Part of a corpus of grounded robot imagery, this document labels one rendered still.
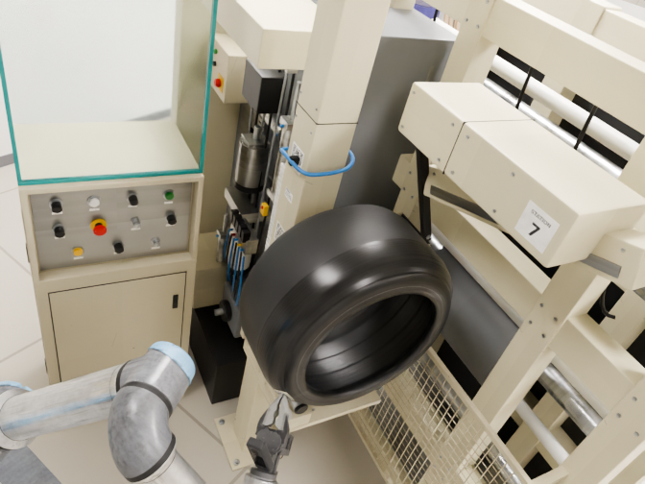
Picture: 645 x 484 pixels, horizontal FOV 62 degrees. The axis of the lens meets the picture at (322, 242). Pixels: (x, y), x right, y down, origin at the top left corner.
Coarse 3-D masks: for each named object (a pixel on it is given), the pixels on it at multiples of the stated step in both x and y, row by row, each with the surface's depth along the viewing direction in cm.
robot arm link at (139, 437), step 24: (120, 408) 102; (144, 408) 102; (120, 432) 100; (144, 432) 100; (168, 432) 105; (120, 456) 100; (144, 456) 100; (168, 456) 102; (144, 480) 101; (168, 480) 104; (192, 480) 107
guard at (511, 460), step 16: (432, 352) 176; (416, 368) 186; (400, 384) 196; (416, 384) 187; (416, 400) 188; (432, 400) 180; (464, 400) 165; (352, 416) 231; (368, 416) 220; (384, 416) 208; (416, 416) 190; (464, 416) 167; (480, 416) 160; (368, 448) 222; (480, 448) 163; (400, 464) 203; (512, 464) 150; (400, 480) 204; (432, 480) 186; (480, 480) 164; (528, 480) 147
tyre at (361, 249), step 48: (288, 240) 139; (336, 240) 134; (384, 240) 135; (288, 288) 132; (336, 288) 127; (384, 288) 130; (432, 288) 141; (288, 336) 130; (336, 336) 182; (384, 336) 178; (432, 336) 158; (288, 384) 140; (336, 384) 169; (384, 384) 166
